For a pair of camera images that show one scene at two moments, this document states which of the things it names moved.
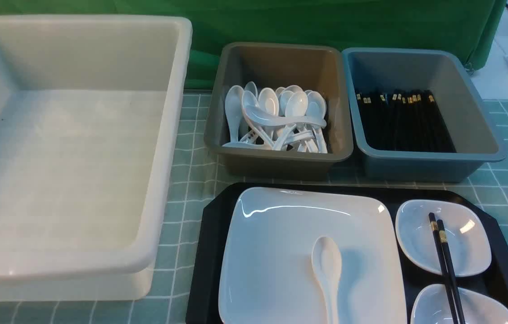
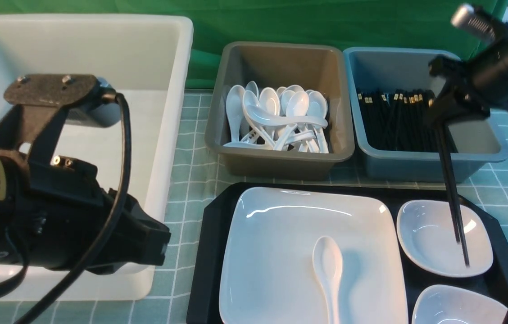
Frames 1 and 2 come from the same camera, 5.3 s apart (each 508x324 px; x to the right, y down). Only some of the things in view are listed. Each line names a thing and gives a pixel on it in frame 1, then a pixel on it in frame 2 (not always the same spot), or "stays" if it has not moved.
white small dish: x=431 y=307 stays
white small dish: x=468 y=236 stays
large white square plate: x=267 y=276 stays
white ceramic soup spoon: x=326 y=262 stays
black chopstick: x=438 y=244 to x=443 y=161
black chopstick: x=448 y=264 to x=448 y=133
